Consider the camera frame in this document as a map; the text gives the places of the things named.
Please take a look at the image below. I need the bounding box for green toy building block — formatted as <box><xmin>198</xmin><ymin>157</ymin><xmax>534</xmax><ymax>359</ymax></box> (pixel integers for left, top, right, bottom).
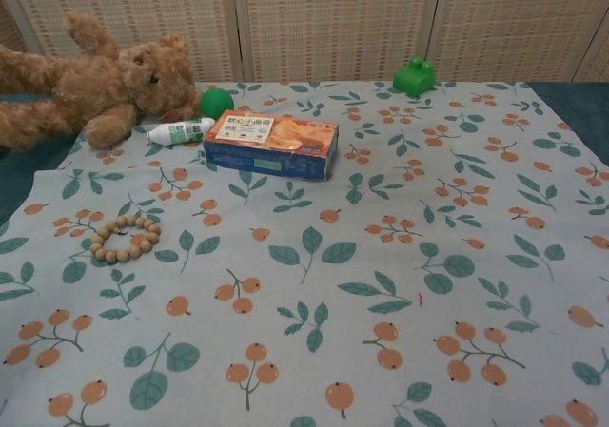
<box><xmin>392</xmin><ymin>54</ymin><xmax>438</xmax><ymax>98</ymax></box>

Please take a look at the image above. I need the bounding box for bamboo screen panel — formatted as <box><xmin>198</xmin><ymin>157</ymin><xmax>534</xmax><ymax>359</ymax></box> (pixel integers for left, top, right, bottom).
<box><xmin>7</xmin><ymin>0</ymin><xmax>239</xmax><ymax>85</ymax></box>
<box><xmin>235</xmin><ymin>0</ymin><xmax>442</xmax><ymax>85</ymax></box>
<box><xmin>573</xmin><ymin>29</ymin><xmax>609</xmax><ymax>84</ymax></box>
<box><xmin>430</xmin><ymin>0</ymin><xmax>609</xmax><ymax>85</ymax></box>
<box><xmin>0</xmin><ymin>1</ymin><xmax>29</xmax><ymax>56</ymax></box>

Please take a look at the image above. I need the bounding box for white bottle with green label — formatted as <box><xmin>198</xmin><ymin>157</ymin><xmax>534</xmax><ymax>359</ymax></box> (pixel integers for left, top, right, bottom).
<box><xmin>146</xmin><ymin>116</ymin><xmax>216</xmax><ymax>146</ymax></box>

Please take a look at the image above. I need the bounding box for floral print tablecloth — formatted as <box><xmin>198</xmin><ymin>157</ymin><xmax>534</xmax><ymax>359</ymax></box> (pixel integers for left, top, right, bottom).
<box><xmin>0</xmin><ymin>80</ymin><xmax>609</xmax><ymax>427</ymax></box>

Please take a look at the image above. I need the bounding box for brown teddy bear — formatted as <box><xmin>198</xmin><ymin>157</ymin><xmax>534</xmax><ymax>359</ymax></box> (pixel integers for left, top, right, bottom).
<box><xmin>0</xmin><ymin>10</ymin><xmax>205</xmax><ymax>151</ymax></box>

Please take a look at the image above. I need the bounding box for blue and orange cookie box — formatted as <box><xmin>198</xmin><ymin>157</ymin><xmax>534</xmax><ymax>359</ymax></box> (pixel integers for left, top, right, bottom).
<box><xmin>202</xmin><ymin>110</ymin><xmax>340</xmax><ymax>182</ymax></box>

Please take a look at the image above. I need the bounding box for wooden bead bracelet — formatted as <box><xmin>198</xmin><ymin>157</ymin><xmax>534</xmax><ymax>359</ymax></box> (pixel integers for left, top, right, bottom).
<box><xmin>89</xmin><ymin>216</ymin><xmax>163</xmax><ymax>263</ymax></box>

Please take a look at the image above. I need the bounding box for green ball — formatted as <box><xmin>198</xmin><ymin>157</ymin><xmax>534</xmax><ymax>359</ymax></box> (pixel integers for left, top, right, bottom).
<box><xmin>200</xmin><ymin>88</ymin><xmax>235</xmax><ymax>118</ymax></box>

